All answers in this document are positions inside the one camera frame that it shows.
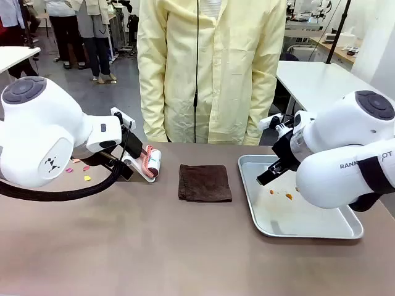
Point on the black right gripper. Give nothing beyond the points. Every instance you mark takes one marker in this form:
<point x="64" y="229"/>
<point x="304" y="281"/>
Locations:
<point x="287" y="151"/>

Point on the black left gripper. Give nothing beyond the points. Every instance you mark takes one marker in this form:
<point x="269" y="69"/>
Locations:
<point x="134" y="145"/>

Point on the dark brown cloth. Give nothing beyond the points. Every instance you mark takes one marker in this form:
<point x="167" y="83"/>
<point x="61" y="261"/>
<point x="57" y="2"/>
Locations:
<point x="205" y="183"/>

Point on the person right forearm yellow sleeve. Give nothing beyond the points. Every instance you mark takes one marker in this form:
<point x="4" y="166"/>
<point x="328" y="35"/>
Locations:
<point x="151" y="108"/>

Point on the person left forearm yellow sleeve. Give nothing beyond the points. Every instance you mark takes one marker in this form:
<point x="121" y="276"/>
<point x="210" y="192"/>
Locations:
<point x="262" y="108"/>

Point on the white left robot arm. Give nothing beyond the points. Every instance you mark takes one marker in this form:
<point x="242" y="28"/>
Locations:
<point x="37" y="123"/>

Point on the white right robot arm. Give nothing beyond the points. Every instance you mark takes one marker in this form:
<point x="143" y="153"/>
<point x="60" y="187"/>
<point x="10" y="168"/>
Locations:
<point x="333" y="185"/>

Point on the white folded plastic stand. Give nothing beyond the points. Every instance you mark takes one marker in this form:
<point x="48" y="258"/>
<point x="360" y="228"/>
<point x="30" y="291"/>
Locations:
<point x="131" y="160"/>

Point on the large orange crumb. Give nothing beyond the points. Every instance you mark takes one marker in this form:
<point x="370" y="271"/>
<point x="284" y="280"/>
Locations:
<point x="289" y="196"/>

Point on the silver metal tray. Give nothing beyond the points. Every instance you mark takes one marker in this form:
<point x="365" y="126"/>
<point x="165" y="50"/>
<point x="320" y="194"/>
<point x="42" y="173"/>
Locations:
<point x="277" y="216"/>

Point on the person torso in yellow shirt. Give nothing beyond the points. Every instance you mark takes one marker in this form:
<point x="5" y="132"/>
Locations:
<point x="213" y="77"/>

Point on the wooden top desk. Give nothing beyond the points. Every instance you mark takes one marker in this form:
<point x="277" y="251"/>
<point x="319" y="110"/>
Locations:
<point x="336" y="50"/>

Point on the bystander in black trousers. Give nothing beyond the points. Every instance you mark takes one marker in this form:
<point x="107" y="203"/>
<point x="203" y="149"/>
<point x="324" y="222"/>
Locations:
<point x="66" y="34"/>

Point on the white lab workbench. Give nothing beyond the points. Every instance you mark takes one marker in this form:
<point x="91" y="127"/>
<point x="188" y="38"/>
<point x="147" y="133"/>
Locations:
<point x="305" y="26"/>

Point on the black slanted tripod pole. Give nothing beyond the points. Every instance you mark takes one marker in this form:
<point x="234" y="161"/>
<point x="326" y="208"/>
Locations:
<point x="338" y="34"/>

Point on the white tissue box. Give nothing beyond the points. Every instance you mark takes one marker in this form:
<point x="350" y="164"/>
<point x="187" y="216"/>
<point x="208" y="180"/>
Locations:
<point x="348" y="37"/>

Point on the small white table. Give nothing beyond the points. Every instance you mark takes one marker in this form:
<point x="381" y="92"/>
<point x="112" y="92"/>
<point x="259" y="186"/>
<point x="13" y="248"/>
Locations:
<point x="15" y="55"/>

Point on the black upright stand pole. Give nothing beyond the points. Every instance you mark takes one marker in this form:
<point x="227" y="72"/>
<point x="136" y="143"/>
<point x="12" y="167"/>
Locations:
<point x="28" y="27"/>

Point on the bystander in dark baggy trousers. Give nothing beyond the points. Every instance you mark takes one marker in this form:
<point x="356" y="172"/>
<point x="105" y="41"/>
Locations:
<point x="15" y="37"/>

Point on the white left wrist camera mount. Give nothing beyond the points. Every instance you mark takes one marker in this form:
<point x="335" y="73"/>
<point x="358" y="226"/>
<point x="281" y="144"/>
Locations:
<point x="126" y="118"/>

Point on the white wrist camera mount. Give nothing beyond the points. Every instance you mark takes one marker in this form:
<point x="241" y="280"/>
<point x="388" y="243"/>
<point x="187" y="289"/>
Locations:
<point x="265" y="122"/>
<point x="126" y="118"/>

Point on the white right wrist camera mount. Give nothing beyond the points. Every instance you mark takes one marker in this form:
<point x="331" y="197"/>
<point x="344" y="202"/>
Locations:
<point x="265" y="122"/>

